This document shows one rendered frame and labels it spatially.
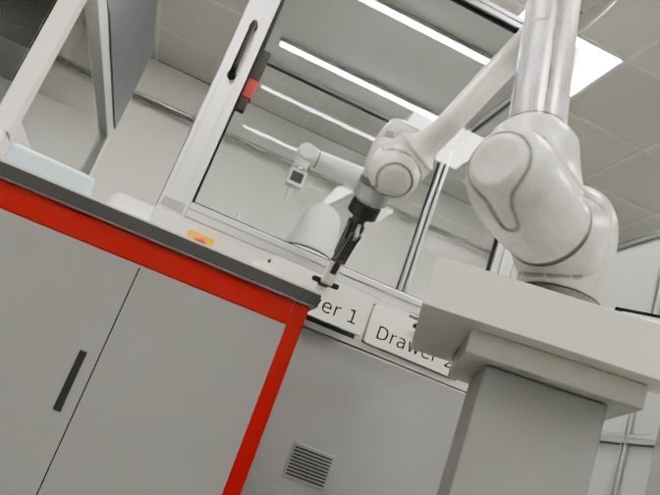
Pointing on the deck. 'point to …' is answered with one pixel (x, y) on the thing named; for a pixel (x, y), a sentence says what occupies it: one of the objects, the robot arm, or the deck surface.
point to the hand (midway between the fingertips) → (331, 271)
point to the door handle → (242, 49)
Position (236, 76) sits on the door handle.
